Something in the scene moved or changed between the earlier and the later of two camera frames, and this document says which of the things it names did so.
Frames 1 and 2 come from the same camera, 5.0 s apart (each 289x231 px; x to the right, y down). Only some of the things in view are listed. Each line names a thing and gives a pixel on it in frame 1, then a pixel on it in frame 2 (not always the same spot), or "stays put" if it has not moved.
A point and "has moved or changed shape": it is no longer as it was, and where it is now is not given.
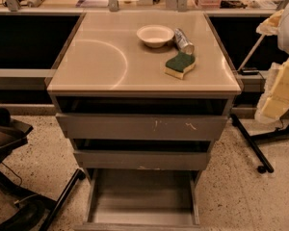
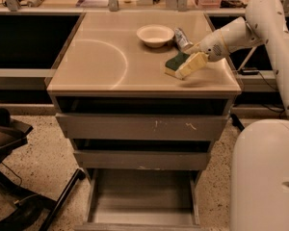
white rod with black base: x=243 y=69 stays put
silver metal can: x=183 y=42 stays put
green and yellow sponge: x=176 y=65 has moved or changed shape
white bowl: x=155 y=36 stays put
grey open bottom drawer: x=139 y=199 stays put
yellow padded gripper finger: x=272 y=25 to x=214 y=46
